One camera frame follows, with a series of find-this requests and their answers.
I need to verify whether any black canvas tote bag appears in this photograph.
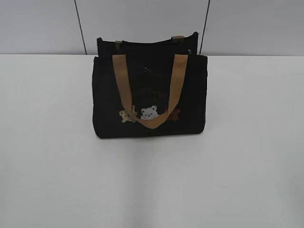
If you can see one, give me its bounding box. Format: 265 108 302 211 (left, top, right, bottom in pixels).
92 32 208 139

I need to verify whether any tan front bag strap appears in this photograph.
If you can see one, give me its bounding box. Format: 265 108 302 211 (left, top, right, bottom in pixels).
112 53 190 130

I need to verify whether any tan bag strap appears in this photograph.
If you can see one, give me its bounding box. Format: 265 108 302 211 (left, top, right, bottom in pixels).
115 35 185 48
112 53 190 130

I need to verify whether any tan rear bag strap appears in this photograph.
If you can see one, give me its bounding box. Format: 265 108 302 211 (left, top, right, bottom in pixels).
115 35 185 48

